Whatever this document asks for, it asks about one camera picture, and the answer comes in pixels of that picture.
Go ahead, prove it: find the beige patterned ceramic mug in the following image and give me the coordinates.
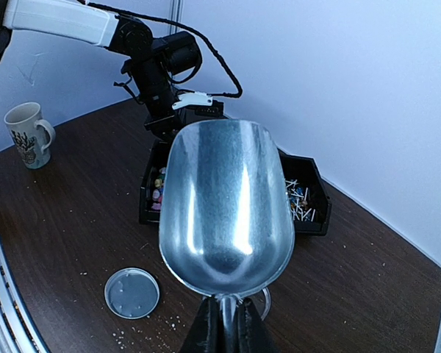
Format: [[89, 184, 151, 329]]
[[4, 102, 56, 169]]

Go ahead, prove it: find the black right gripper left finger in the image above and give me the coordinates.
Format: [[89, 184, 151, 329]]
[[179, 296, 223, 353]]

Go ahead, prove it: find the clear plastic jar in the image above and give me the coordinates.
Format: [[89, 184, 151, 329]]
[[253, 288, 272, 321]]

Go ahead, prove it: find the black three-compartment candy tray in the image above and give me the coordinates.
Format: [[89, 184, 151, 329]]
[[139, 140, 331, 236]]

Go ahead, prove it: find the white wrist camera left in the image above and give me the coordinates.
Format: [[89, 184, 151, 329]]
[[172, 91, 224, 118]]

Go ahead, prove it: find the silver metal jar lid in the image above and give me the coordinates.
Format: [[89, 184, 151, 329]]
[[104, 268, 160, 320]]

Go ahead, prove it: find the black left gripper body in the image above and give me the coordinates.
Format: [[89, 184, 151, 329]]
[[133, 73, 184, 142]]

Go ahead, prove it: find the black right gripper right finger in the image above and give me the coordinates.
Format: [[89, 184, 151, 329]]
[[237, 298, 279, 353]]

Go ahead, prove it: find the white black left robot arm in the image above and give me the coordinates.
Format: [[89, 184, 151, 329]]
[[0, 1, 213, 140]]

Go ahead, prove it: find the aluminium corner post left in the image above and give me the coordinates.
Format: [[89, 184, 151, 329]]
[[169, 0, 184, 22]]

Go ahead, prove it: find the silver metal scoop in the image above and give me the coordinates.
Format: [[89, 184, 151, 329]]
[[159, 119, 295, 333]]

